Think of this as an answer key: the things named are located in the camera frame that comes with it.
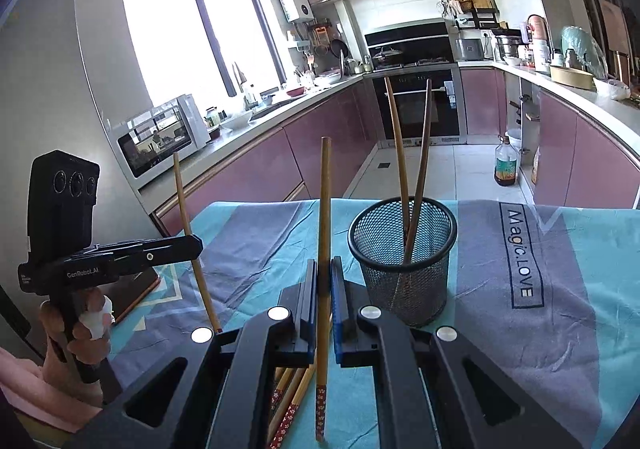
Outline steel kitchen faucet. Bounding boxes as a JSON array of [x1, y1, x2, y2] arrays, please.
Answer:
[[231, 61, 252, 101]]

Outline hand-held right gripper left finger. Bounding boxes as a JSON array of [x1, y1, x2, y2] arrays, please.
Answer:
[[65, 259, 321, 449]]

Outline kitchen window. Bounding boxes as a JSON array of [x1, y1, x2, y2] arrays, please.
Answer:
[[119, 0, 282, 111]]

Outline white microwave oven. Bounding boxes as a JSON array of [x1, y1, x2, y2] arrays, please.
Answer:
[[117, 93, 212, 181]]

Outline pink base cabinets long run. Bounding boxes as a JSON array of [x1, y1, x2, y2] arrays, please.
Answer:
[[150, 78, 382, 236]]

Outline chopsticks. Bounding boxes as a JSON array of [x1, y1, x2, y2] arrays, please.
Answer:
[[266, 368, 308, 449]]

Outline wok with lid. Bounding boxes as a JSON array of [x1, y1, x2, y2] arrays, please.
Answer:
[[372, 44, 404, 66]]

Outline black wall rack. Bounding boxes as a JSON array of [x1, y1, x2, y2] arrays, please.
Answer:
[[439, 0, 502, 30]]

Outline person's left forearm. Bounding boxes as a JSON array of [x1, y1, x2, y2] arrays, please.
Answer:
[[0, 345, 103, 432]]

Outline pink base cabinets open shelf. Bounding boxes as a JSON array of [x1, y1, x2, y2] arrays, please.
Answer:
[[459, 68, 640, 211]]

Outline black range hood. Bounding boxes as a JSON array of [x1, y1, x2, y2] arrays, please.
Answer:
[[363, 21, 452, 66]]

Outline dark brown flat board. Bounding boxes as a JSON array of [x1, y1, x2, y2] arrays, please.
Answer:
[[106, 269, 162, 326]]

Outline stainless steel pot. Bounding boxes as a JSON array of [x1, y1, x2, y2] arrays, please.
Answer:
[[493, 31, 524, 61]]

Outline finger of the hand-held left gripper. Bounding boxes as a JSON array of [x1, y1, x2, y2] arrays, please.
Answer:
[[116, 234, 204, 281], [92, 239, 152, 256]]

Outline person's left hand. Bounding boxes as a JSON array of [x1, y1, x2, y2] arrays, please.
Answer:
[[39, 289, 117, 390]]

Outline blue grey printed tablecloth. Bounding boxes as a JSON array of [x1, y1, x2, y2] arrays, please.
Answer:
[[107, 198, 640, 449]]

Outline plastic oil bottle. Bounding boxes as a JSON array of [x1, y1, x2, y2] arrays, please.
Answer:
[[493, 135, 521, 188]]

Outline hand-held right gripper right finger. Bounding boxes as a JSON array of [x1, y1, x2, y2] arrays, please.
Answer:
[[330, 255, 586, 449]]

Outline appliance under plastic cover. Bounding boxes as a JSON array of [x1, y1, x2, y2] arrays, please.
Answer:
[[560, 24, 609, 80]]

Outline white plastic bag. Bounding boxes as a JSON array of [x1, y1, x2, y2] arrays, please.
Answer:
[[593, 77, 631, 102]]

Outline beige basin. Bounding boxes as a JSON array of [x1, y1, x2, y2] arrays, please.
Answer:
[[549, 64, 596, 90]]

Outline pink thermos jug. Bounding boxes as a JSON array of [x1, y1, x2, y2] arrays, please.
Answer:
[[527, 14, 549, 43]]

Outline built-in black oven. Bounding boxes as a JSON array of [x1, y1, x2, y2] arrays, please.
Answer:
[[372, 66, 464, 141]]

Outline black mesh holder cup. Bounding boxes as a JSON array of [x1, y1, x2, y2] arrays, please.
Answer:
[[348, 197, 459, 329]]

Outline silver toaster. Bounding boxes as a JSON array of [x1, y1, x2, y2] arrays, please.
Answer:
[[454, 38, 485, 63]]

